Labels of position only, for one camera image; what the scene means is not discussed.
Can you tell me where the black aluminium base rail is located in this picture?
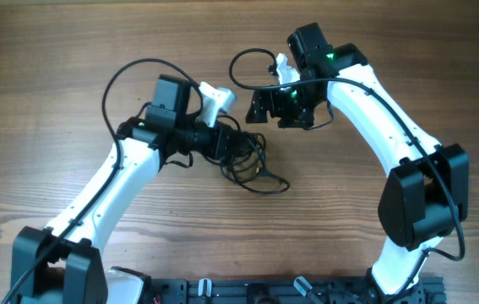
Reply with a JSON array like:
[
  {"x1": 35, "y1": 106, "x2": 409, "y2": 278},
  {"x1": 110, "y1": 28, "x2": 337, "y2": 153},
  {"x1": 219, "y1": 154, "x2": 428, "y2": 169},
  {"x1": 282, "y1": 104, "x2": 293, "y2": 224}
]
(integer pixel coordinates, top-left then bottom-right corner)
[{"x1": 107, "y1": 275, "x2": 447, "y2": 304}]

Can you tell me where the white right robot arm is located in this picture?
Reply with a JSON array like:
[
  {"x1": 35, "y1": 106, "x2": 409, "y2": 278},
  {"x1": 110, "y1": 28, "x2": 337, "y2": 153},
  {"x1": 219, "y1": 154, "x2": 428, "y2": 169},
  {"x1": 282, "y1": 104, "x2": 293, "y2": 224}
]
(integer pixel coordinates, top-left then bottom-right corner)
[{"x1": 246, "y1": 23, "x2": 469, "y2": 302}]

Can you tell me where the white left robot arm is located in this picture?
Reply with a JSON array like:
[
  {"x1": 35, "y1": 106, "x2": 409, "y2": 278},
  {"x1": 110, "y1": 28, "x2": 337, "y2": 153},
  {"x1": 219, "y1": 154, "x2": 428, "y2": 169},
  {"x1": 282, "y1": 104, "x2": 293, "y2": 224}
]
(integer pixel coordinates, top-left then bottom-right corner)
[{"x1": 4, "y1": 75, "x2": 238, "y2": 303}]

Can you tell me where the black USB cable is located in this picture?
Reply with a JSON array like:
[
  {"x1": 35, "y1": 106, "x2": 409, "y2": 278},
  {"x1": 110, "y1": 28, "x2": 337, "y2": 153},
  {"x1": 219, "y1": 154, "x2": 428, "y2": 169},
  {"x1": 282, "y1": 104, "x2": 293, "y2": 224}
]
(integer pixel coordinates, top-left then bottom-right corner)
[{"x1": 203, "y1": 113, "x2": 291, "y2": 196}]

